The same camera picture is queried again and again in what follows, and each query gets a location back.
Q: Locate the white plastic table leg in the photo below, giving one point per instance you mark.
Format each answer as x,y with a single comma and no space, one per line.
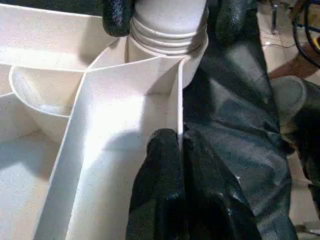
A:
170,22

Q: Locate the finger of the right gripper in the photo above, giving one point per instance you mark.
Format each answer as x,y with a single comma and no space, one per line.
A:
117,17
230,20

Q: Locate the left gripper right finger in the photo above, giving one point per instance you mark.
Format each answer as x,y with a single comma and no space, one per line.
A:
212,205

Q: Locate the white plastic table top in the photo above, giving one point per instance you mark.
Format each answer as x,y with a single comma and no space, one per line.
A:
100,112

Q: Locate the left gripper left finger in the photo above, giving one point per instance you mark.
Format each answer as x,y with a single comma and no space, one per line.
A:
160,190

